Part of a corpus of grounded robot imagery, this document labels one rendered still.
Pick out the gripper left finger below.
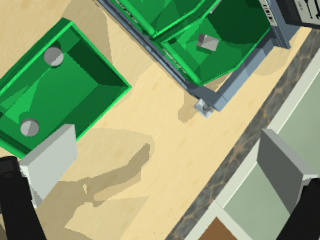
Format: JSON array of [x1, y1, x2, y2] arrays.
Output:
[[0, 124, 78, 240]]

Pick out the grey disc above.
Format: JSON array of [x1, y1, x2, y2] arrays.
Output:
[[20, 118, 39, 137], [43, 46, 64, 66]]

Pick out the green bin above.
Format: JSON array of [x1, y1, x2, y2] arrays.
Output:
[[110, 0, 205, 38], [0, 17, 132, 159], [149, 0, 271, 87]]

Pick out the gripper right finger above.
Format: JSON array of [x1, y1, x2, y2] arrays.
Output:
[[256, 129, 320, 240]]

